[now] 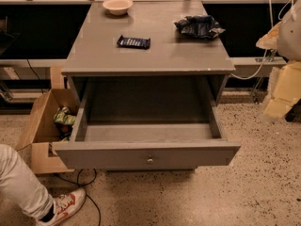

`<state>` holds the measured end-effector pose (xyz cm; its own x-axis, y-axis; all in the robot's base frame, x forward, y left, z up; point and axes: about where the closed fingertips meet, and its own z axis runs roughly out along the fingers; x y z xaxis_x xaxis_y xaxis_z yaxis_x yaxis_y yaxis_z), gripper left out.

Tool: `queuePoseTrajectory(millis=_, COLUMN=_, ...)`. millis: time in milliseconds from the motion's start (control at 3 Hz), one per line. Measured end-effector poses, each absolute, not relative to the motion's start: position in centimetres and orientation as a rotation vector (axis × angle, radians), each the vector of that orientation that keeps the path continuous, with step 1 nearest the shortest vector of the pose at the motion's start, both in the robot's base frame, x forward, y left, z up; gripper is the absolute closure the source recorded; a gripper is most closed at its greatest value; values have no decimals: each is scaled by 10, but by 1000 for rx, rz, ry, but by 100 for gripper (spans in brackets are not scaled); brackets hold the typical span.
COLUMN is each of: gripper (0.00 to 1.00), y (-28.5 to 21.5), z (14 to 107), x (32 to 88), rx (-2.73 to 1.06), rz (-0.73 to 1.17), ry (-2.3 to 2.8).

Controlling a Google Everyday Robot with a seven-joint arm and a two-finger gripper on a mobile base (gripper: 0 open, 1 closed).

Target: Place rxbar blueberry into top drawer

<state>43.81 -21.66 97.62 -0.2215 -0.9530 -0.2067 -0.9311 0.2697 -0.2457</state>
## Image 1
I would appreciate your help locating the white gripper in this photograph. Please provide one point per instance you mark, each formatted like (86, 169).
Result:
(291, 37)

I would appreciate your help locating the blue rxbar blueberry wrapper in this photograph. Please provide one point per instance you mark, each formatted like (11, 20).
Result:
(136, 43)

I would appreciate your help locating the open grey top drawer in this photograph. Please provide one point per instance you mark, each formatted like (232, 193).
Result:
(122, 121)

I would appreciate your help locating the round metal drawer knob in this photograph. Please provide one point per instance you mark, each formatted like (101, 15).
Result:
(150, 160)

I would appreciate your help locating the crumpled blue chip bag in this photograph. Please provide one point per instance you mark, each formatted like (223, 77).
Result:
(201, 27)

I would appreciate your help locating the grey wooden cabinet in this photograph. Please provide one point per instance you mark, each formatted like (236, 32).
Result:
(95, 52)

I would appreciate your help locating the cream ceramic bowl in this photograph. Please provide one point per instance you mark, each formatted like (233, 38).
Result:
(117, 7)

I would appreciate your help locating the green snack bag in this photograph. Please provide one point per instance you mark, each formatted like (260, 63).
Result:
(64, 122)

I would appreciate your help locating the brown cardboard box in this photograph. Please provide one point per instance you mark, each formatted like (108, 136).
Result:
(41, 133)

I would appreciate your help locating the white red sneaker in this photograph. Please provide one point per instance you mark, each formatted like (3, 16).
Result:
(65, 206)

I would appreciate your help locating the white trouser leg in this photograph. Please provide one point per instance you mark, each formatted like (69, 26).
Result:
(19, 184)

